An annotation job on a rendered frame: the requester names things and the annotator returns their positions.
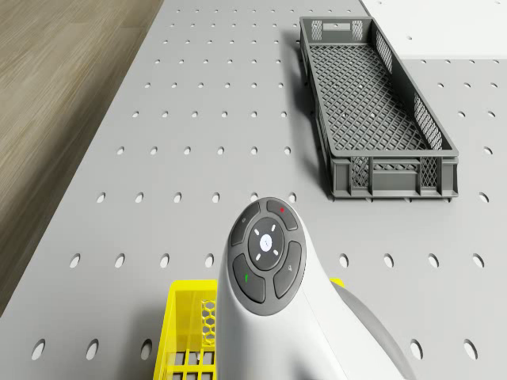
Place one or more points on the dark grey basket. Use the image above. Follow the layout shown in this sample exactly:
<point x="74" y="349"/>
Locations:
<point x="396" y="182"/>

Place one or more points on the yellow basket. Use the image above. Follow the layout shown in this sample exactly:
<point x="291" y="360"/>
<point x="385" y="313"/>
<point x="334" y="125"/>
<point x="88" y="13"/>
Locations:
<point x="186" y="301"/>

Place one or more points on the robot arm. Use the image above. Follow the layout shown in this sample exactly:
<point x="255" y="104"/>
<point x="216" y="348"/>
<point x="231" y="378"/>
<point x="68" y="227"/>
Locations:
<point x="269" y="336"/>

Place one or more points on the white board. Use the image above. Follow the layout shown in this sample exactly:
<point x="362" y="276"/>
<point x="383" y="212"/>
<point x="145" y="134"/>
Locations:
<point x="455" y="27"/>

